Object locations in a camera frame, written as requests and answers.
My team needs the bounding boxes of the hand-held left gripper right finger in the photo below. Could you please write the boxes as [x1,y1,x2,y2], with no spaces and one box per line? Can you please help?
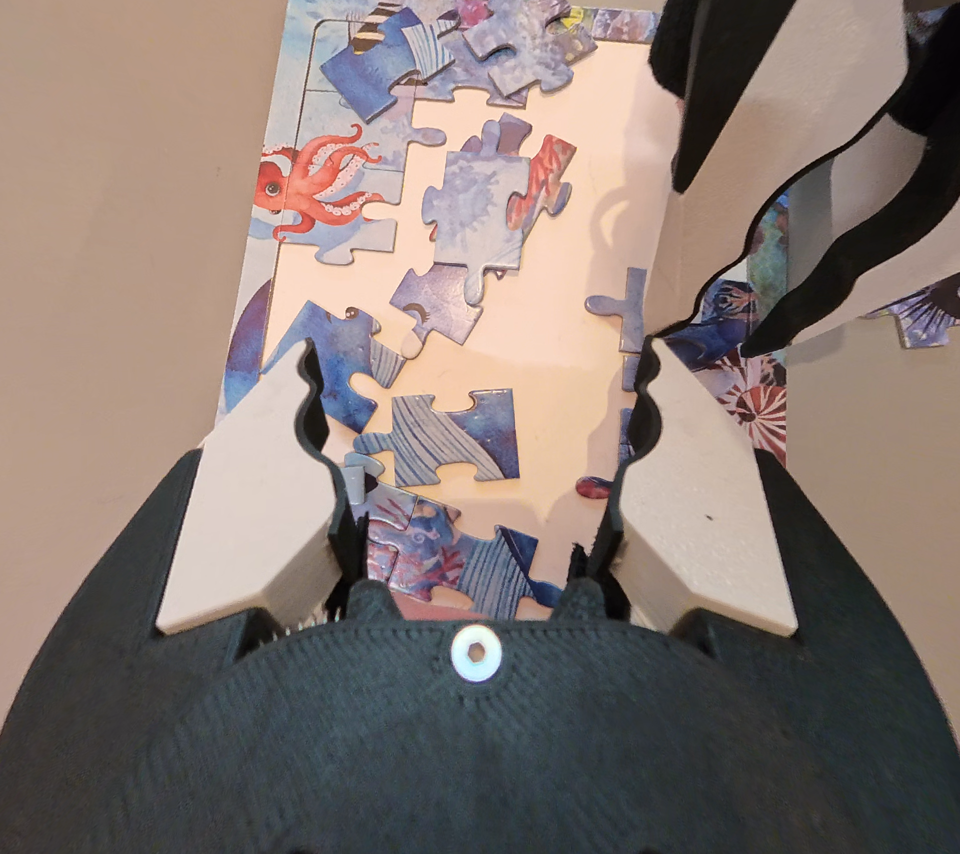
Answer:
[588,335,799,641]

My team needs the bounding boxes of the blue striped whale puzzle piece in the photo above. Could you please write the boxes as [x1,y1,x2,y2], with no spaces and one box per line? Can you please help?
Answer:
[352,386,521,489]

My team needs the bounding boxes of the dark blue whale eye piece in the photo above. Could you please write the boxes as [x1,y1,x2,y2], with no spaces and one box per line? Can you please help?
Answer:
[261,299,408,437]

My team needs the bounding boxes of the light blue anemone puzzle piece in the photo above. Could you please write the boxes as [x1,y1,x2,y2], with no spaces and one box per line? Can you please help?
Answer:
[421,149,543,276]

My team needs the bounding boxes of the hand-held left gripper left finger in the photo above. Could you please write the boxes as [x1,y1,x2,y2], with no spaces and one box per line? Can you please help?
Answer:
[153,338,369,638]

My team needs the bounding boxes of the pale striped whale puzzle piece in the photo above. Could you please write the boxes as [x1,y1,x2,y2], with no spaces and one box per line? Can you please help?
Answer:
[341,450,397,499]

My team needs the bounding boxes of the sea print puzzle board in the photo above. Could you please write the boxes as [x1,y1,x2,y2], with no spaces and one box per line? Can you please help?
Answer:
[213,0,792,623]

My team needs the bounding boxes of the black sea urchin puzzle piece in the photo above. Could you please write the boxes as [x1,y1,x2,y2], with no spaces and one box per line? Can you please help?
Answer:
[862,269,960,350]

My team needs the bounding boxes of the lavender white whale puzzle piece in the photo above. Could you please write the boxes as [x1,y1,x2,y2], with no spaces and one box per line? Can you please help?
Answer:
[583,266,651,354]

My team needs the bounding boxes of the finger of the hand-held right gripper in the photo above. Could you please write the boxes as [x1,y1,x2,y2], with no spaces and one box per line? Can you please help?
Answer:
[648,0,931,339]
[742,119,960,354]

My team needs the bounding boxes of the mottled lavender yellow fish piece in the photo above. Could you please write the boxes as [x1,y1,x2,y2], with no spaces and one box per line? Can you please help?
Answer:
[459,0,599,107]

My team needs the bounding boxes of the blue red coral puzzle piece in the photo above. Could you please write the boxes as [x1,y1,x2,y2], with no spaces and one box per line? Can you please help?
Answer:
[352,482,481,589]

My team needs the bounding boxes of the purple eyelash puzzle piece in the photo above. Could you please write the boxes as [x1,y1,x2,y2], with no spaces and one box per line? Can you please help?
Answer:
[388,261,487,347]

